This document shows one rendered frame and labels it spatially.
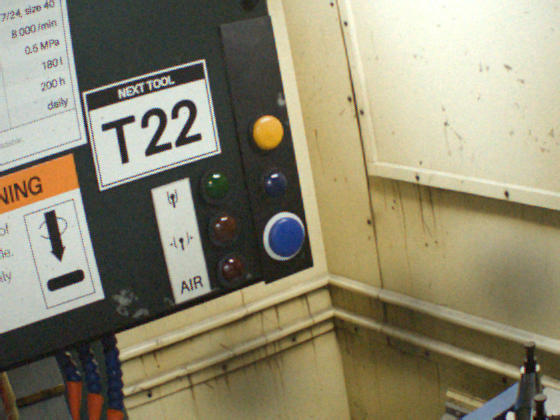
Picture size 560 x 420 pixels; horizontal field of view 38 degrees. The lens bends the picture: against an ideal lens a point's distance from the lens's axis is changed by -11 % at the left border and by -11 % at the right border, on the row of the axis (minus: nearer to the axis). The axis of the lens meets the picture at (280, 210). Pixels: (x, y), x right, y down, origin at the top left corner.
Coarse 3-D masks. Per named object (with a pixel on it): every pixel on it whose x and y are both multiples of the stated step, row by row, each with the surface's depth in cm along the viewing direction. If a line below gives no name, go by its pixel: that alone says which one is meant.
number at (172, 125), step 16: (176, 96) 62; (192, 96) 63; (144, 112) 61; (160, 112) 62; (176, 112) 62; (192, 112) 63; (144, 128) 61; (160, 128) 62; (176, 128) 63; (192, 128) 63; (144, 144) 61; (160, 144) 62; (176, 144) 63; (192, 144) 64; (208, 144) 64; (144, 160) 62; (160, 160) 62
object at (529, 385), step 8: (536, 368) 97; (520, 376) 98; (528, 376) 97; (536, 376) 97; (520, 384) 98; (528, 384) 97; (536, 384) 97; (520, 392) 98; (528, 392) 97; (536, 392) 97; (520, 400) 98; (528, 400) 97; (520, 408) 98; (528, 408) 97; (544, 408) 98; (520, 416) 98; (528, 416) 97
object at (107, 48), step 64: (128, 0) 59; (192, 0) 62; (256, 0) 64; (128, 64) 60; (128, 192) 61; (192, 192) 64; (128, 256) 62; (256, 256) 68; (64, 320) 60; (128, 320) 63
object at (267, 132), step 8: (264, 120) 66; (272, 120) 66; (256, 128) 66; (264, 128) 66; (272, 128) 66; (280, 128) 67; (256, 136) 66; (264, 136) 66; (272, 136) 66; (280, 136) 67; (256, 144) 66; (264, 144) 66; (272, 144) 66
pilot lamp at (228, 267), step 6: (234, 258) 66; (228, 264) 66; (234, 264) 66; (240, 264) 66; (222, 270) 66; (228, 270) 66; (234, 270) 66; (240, 270) 66; (228, 276) 66; (234, 276) 66; (240, 276) 67; (234, 282) 67
